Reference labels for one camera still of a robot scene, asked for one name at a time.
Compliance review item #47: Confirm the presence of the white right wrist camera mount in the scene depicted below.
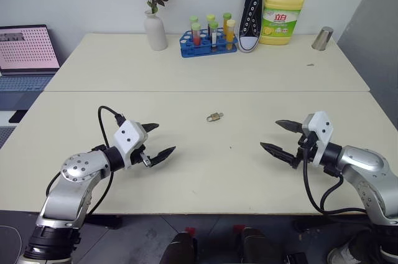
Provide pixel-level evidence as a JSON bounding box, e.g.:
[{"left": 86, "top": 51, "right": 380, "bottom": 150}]
[{"left": 302, "top": 111, "right": 334, "bottom": 167}]

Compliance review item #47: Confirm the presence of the green capped red liquid tube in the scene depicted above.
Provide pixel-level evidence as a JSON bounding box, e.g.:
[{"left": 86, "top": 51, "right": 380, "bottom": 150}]
[{"left": 191, "top": 22, "right": 203, "bottom": 47}]

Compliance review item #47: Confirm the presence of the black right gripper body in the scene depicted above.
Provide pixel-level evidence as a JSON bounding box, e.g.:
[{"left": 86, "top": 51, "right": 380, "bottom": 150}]
[{"left": 290, "top": 130, "right": 321, "bottom": 170}]

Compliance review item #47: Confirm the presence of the green capped orange tube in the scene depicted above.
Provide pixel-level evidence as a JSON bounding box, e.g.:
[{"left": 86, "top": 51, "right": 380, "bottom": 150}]
[{"left": 222, "top": 12, "right": 233, "bottom": 33}]

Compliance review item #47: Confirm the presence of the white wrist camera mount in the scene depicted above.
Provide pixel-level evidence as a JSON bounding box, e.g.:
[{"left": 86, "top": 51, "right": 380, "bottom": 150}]
[
  {"left": 113, "top": 120, "right": 147, "bottom": 170},
  {"left": 302, "top": 111, "right": 334, "bottom": 167}
]

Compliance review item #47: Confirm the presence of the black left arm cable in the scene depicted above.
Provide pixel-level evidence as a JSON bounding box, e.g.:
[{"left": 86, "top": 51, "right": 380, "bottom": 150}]
[{"left": 45, "top": 105, "right": 127, "bottom": 215}]

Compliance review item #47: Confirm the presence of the black canvas sneaker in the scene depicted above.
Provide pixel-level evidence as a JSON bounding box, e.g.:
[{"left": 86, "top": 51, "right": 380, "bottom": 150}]
[{"left": 237, "top": 0, "right": 266, "bottom": 53}]

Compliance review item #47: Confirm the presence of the blue test tube rack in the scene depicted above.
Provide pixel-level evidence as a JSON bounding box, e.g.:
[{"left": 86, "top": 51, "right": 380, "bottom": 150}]
[{"left": 178, "top": 27, "right": 239, "bottom": 59}]

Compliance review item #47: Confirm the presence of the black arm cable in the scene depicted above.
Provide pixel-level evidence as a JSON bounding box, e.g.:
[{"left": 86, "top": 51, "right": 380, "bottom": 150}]
[
  {"left": 45, "top": 105, "right": 127, "bottom": 215},
  {"left": 302, "top": 134, "right": 369, "bottom": 216}
]

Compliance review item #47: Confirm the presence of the green capped dark tube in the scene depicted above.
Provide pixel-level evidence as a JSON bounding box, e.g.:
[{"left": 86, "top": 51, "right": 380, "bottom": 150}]
[{"left": 208, "top": 21, "right": 220, "bottom": 52}]

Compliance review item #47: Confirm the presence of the open laptop computer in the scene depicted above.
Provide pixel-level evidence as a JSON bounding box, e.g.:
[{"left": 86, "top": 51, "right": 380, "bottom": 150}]
[{"left": 0, "top": 24, "right": 62, "bottom": 92}]

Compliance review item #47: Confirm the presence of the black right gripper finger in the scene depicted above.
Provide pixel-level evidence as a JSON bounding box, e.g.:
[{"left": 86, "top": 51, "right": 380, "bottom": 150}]
[
  {"left": 275, "top": 120, "right": 302, "bottom": 134},
  {"left": 259, "top": 141, "right": 295, "bottom": 166}
]

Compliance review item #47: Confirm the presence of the yellow capped orange tube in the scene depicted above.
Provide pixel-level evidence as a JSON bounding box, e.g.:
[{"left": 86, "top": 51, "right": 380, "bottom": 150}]
[{"left": 225, "top": 19, "right": 236, "bottom": 50}]

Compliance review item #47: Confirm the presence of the white ceramic vase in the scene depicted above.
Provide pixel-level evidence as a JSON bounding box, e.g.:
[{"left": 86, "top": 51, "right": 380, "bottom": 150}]
[{"left": 143, "top": 9, "right": 169, "bottom": 51}]

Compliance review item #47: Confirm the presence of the steel metal cup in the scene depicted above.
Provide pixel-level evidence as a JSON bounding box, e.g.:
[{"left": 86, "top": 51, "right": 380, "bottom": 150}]
[{"left": 311, "top": 26, "right": 335, "bottom": 51}]

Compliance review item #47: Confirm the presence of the dark rounded shape red tip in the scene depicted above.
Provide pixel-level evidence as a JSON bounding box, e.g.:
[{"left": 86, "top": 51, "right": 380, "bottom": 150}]
[
  {"left": 232, "top": 224, "right": 272, "bottom": 264},
  {"left": 167, "top": 227, "right": 199, "bottom": 264}
]

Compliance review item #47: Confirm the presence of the grey white worn shoe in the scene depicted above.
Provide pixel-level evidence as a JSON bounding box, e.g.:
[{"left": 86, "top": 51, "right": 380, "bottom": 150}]
[{"left": 326, "top": 235, "right": 384, "bottom": 264}]

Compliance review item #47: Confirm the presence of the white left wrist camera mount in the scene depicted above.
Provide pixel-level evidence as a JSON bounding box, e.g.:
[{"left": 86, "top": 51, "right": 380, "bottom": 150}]
[{"left": 113, "top": 120, "right": 147, "bottom": 170}]

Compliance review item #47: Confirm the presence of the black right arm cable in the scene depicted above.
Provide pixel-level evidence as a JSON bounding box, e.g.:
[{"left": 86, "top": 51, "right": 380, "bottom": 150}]
[{"left": 302, "top": 134, "right": 369, "bottom": 216}]

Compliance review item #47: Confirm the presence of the yellow detergent pump bottle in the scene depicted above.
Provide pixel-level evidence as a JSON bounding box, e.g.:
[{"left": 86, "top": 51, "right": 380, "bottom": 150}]
[{"left": 258, "top": 0, "right": 308, "bottom": 45}]

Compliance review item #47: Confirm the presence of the black flat device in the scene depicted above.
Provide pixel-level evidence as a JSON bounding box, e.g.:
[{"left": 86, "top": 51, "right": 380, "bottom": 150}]
[{"left": 8, "top": 109, "right": 29, "bottom": 124}]

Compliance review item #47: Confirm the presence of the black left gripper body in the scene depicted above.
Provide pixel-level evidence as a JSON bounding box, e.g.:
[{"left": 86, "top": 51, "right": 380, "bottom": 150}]
[{"left": 129, "top": 143, "right": 153, "bottom": 169}]

